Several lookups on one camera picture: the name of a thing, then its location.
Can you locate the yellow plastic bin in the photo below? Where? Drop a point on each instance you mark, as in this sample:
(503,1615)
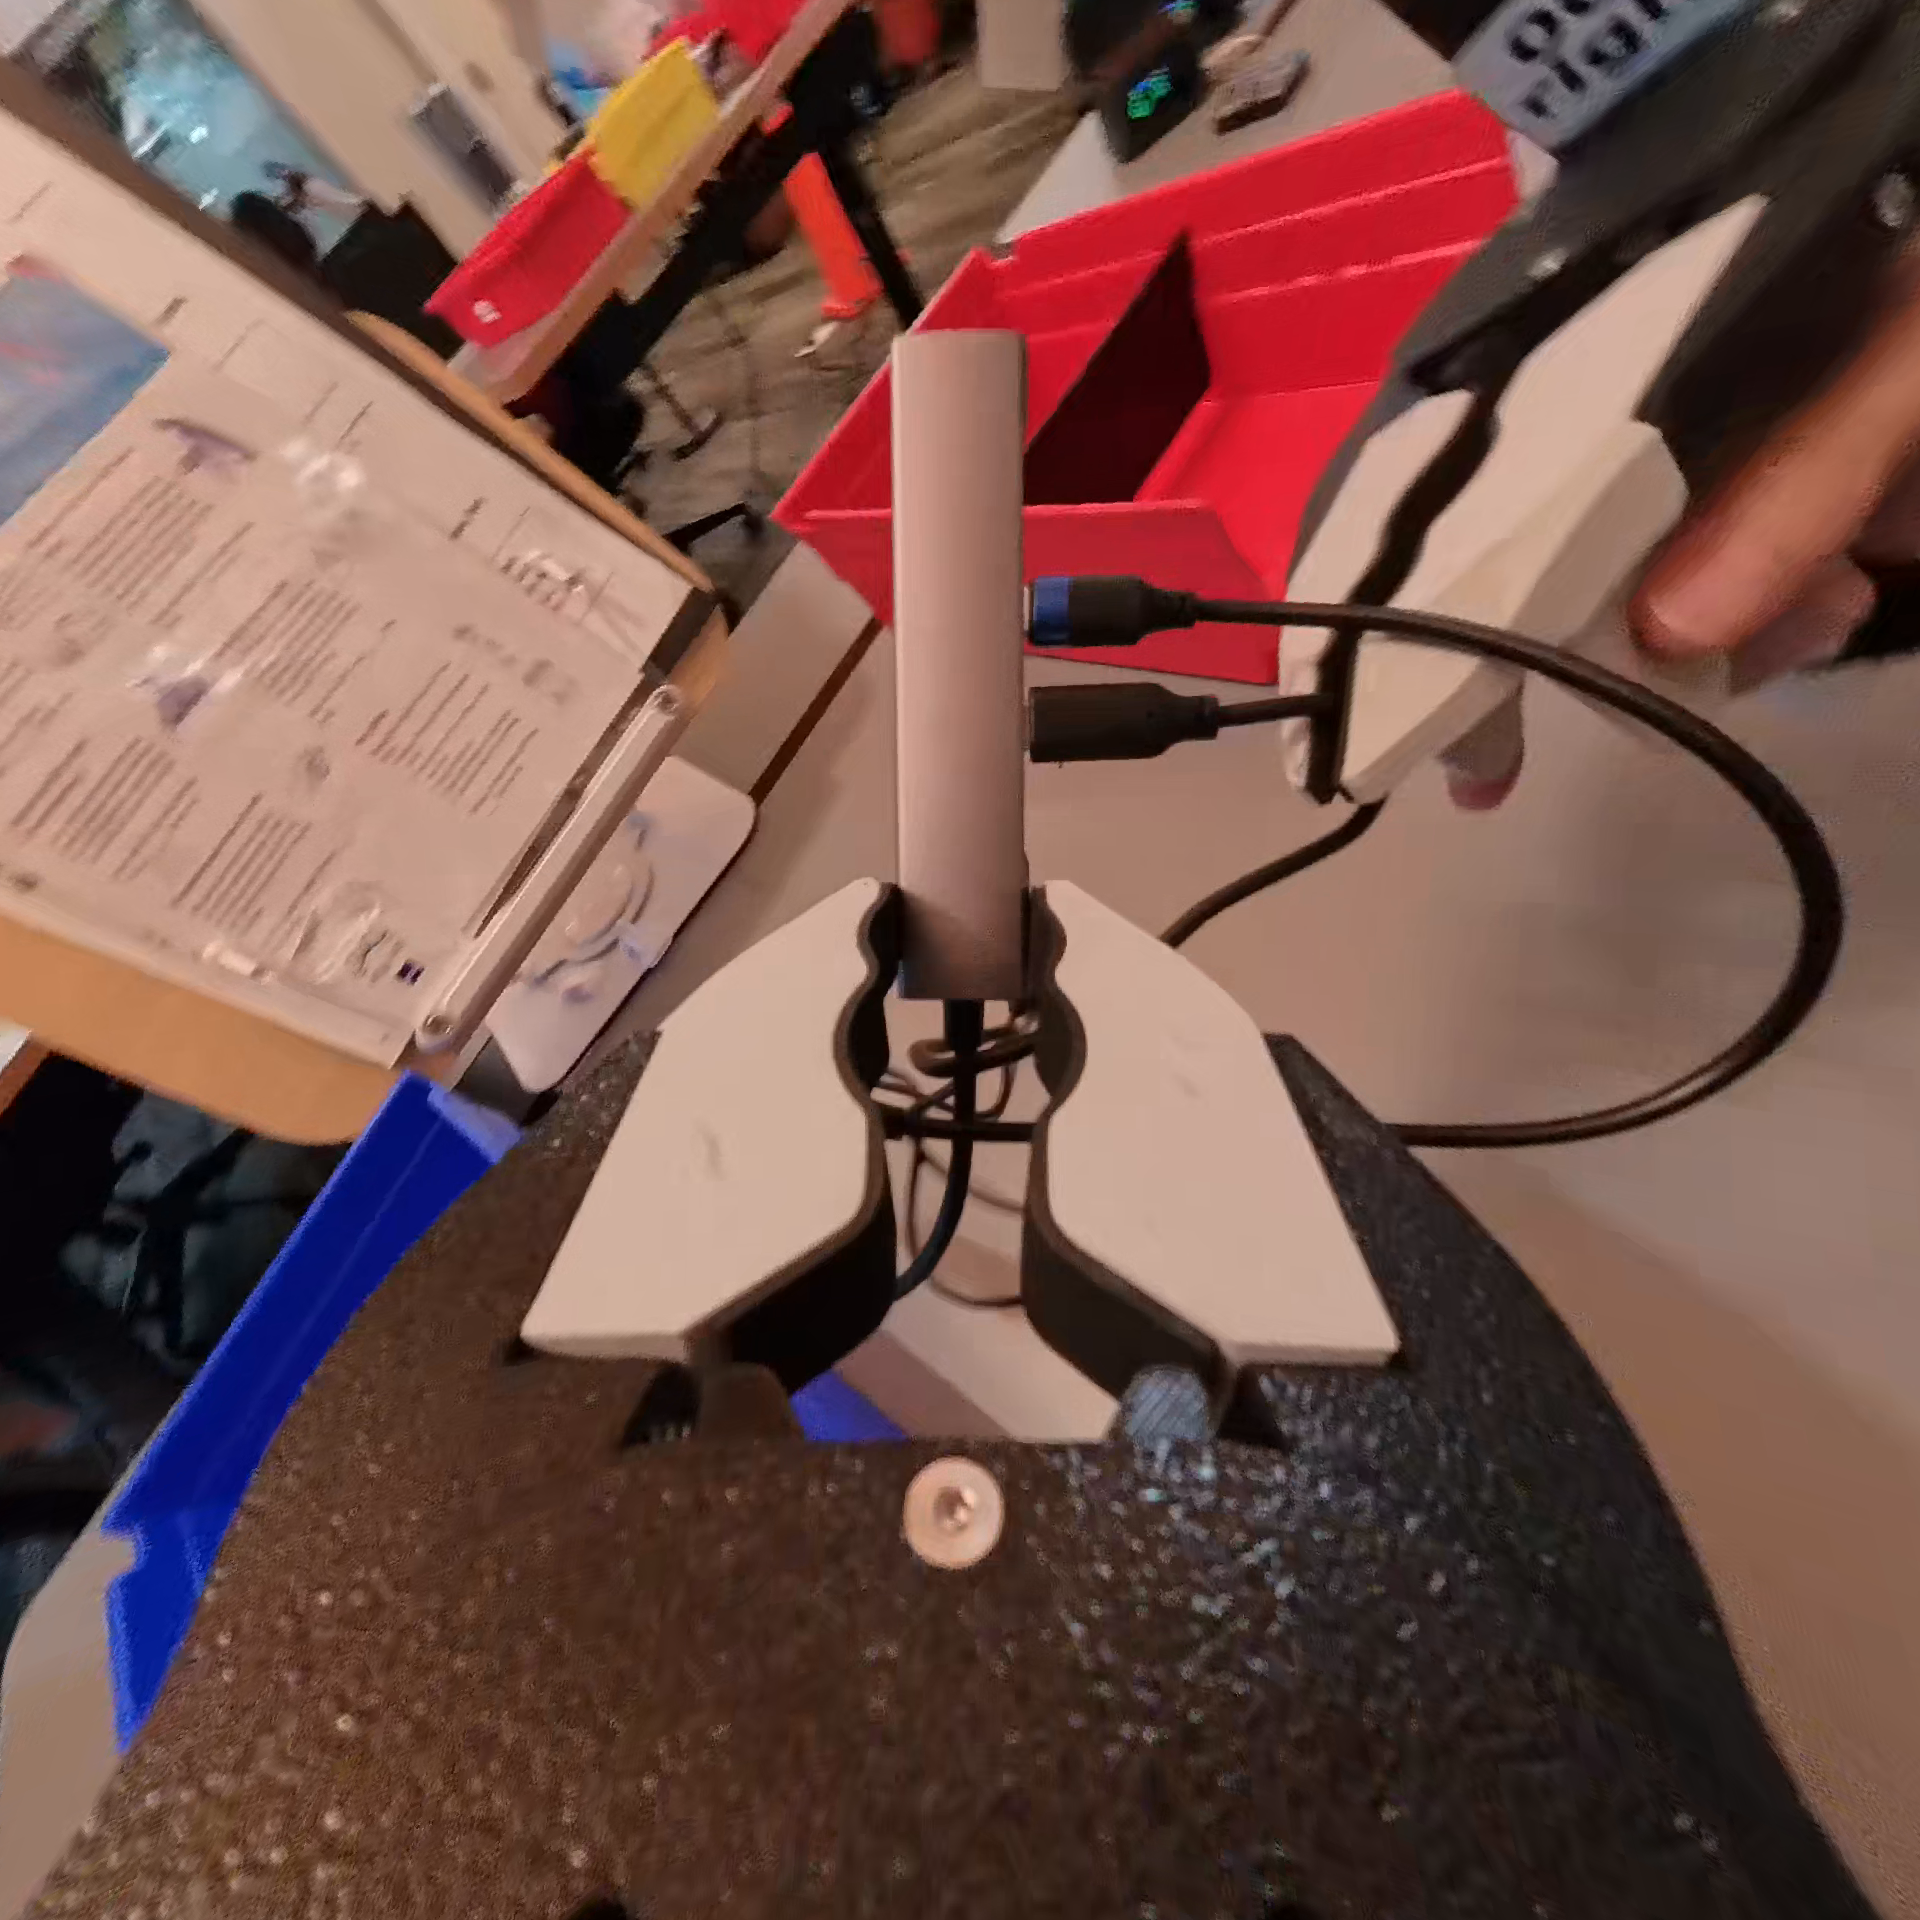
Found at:
(652,112)

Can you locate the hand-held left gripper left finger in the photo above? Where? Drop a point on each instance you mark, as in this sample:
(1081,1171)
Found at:
(721,1185)

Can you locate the grey USB hub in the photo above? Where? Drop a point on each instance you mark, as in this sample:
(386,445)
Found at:
(960,630)

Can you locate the small black digital clock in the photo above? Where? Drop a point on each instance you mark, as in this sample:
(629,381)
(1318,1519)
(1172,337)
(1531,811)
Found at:
(1148,99)

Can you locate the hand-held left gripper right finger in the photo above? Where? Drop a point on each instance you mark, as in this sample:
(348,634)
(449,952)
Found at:
(1201,1185)

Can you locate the blue plastic bin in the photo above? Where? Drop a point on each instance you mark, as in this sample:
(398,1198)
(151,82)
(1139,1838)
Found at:
(270,1350)

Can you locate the person's right hand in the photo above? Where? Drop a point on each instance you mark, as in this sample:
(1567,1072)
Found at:
(1801,554)

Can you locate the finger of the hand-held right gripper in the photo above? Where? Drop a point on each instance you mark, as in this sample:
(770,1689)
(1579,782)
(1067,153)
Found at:
(1335,524)
(1531,554)

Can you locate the orange traffic cone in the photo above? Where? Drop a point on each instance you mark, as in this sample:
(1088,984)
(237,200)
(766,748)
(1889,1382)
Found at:
(832,224)

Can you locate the red plastic bin with divider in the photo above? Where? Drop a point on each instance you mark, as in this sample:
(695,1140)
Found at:
(1351,330)

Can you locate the instruction sheet on stand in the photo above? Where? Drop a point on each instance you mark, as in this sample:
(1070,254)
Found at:
(301,630)

